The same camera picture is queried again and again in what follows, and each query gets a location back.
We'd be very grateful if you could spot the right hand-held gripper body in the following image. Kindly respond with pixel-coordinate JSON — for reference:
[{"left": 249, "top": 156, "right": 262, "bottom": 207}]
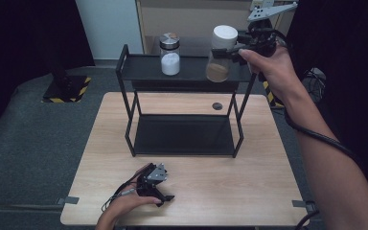
[{"left": 236, "top": 1, "right": 299, "bottom": 59}]

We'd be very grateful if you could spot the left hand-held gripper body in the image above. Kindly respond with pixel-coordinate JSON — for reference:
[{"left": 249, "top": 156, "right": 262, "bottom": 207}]
[{"left": 135, "top": 162, "right": 169, "bottom": 197}]

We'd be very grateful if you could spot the glass jar with white lid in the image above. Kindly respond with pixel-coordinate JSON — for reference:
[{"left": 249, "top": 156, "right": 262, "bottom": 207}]
[{"left": 205, "top": 24, "right": 240, "bottom": 83}]

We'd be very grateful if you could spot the black two-tier metal rack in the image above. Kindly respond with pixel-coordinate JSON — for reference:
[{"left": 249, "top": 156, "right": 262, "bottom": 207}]
[{"left": 115, "top": 43, "right": 259, "bottom": 159}]

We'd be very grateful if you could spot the glass jar with silver lid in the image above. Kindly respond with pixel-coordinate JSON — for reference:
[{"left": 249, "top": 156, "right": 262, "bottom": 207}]
[{"left": 158, "top": 32, "right": 181, "bottom": 77}]

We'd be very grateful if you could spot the person's right hand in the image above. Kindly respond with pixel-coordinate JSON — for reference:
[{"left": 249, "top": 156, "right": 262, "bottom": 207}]
[{"left": 238, "top": 43, "right": 302, "bottom": 101}]

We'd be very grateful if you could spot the person's left hand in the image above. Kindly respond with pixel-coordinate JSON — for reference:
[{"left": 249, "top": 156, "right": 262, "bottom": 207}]
[{"left": 103, "top": 162, "right": 163, "bottom": 222}]

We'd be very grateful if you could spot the light wooden cabinet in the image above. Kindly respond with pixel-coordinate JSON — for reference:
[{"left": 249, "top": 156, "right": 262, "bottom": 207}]
[{"left": 134, "top": 0, "right": 299, "bottom": 70}]

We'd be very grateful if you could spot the black stand with striped base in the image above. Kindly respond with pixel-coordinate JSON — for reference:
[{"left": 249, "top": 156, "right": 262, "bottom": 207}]
[
  {"left": 263, "top": 80, "right": 286, "bottom": 109},
  {"left": 41, "top": 57, "right": 93, "bottom": 104}
]

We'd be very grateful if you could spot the dark curtain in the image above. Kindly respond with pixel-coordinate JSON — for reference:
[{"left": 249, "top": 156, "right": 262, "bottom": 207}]
[
  {"left": 281, "top": 0, "right": 368, "bottom": 205},
  {"left": 0, "top": 0, "right": 96, "bottom": 142}
]

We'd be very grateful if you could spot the grey table edge clamp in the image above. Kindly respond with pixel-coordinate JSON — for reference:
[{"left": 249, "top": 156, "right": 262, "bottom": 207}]
[
  {"left": 291, "top": 199, "right": 315, "bottom": 212},
  {"left": 56, "top": 195, "right": 81, "bottom": 206}
]

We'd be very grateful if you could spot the white wall power outlet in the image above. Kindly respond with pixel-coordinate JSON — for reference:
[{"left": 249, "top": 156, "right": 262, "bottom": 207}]
[{"left": 249, "top": 0, "right": 275, "bottom": 11}]

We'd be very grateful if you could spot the left hand-held gripper cable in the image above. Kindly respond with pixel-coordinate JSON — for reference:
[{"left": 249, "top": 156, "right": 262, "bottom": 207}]
[{"left": 101, "top": 180, "right": 138, "bottom": 213}]

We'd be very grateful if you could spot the hand-held gripper cable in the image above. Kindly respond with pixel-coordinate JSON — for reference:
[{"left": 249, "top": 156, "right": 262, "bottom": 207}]
[
  {"left": 276, "top": 30, "right": 363, "bottom": 166},
  {"left": 101, "top": 180, "right": 138, "bottom": 213}
]

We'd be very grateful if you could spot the tangle of floor cables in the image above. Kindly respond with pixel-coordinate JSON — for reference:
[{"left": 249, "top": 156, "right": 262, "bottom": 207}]
[{"left": 301, "top": 66, "right": 328, "bottom": 104}]

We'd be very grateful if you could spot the right hand-held gripper cable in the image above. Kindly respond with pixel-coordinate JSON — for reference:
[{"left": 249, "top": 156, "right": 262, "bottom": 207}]
[{"left": 276, "top": 30, "right": 363, "bottom": 166}]

